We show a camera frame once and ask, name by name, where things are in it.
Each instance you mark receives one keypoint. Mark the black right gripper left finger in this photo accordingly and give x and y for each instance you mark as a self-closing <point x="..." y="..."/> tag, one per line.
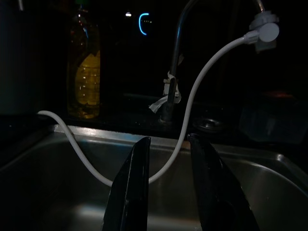
<point x="130" y="192"/>

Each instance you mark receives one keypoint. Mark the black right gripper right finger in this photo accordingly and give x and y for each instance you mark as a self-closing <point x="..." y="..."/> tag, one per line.
<point x="216" y="192"/>

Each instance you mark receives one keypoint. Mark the round metal counter cap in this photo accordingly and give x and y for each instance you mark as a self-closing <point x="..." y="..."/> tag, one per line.
<point x="208" y="124"/>

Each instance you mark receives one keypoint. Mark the stainless steel sink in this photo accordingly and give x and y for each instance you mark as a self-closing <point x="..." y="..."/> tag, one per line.
<point x="60" y="192"/>

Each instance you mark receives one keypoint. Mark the white tape strip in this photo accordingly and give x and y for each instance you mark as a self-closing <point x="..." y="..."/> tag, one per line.
<point x="156" y="106"/>

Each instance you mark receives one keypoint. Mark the clear plastic box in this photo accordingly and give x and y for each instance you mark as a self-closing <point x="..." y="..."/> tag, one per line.
<point x="272" y="120"/>

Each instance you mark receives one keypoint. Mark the red scrub pad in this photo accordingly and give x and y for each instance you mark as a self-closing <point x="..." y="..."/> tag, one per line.
<point x="276" y="94"/>

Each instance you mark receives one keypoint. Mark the yellow dish soap bottle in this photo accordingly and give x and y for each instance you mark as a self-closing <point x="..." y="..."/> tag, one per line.
<point x="87" y="79"/>

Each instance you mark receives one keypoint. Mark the chrome gooseneck faucet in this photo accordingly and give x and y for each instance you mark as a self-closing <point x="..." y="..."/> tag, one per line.
<point x="177" y="41"/>

